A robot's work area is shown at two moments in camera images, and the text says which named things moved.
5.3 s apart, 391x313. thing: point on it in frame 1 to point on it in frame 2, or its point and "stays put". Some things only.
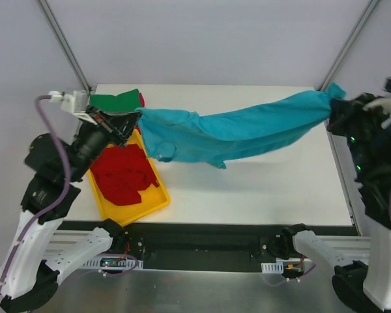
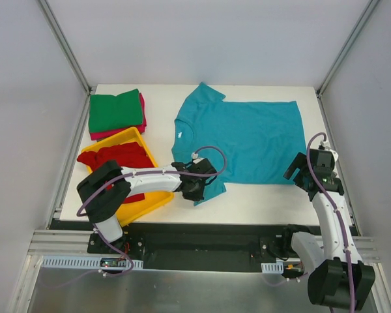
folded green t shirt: [127, 101] stays put
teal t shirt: [216, 134] to [261, 139]
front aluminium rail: [64, 239] stays put
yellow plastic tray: [152, 198] stays put
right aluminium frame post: [348, 44] stays put
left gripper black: [107, 125] to [207, 178]
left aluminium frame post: [73, 60] stays put
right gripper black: [340, 116] to [301, 173]
